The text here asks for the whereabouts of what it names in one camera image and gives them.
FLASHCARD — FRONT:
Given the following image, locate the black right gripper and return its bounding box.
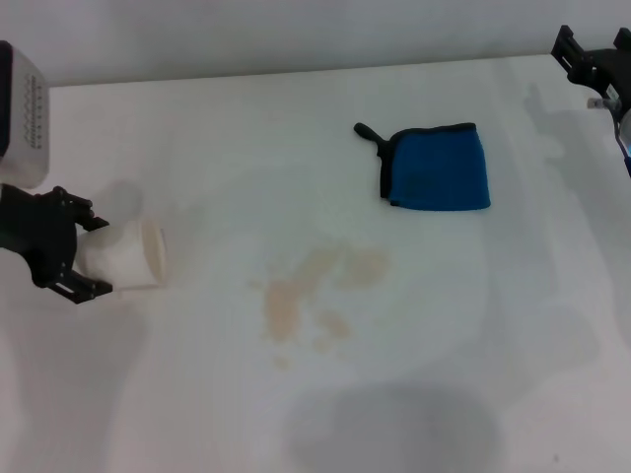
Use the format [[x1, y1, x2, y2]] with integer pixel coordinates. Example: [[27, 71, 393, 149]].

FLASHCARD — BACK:
[[550, 24, 631, 107]]

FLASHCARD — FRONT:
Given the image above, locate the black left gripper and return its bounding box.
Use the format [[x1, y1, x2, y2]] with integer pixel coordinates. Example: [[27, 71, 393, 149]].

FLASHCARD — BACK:
[[0, 184, 114, 306]]

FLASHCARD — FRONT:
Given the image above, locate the white paper cup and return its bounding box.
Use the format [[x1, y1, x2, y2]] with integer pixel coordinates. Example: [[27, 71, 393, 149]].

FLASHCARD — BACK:
[[76, 215, 175, 293]]

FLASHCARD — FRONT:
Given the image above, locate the blue rag with black trim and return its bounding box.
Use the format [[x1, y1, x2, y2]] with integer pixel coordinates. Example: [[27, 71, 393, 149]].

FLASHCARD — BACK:
[[353, 121, 493, 213]]

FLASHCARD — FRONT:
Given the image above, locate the brown water stain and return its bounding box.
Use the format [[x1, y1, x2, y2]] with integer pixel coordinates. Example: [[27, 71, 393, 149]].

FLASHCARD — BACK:
[[247, 241, 393, 370]]

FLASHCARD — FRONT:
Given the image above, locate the right arm cable with connector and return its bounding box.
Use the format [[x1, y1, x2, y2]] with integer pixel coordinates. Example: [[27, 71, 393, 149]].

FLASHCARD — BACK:
[[586, 96, 631, 154]]

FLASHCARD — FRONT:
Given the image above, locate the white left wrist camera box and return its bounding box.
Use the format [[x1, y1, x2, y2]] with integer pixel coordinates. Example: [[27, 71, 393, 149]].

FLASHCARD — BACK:
[[0, 40, 52, 189]]

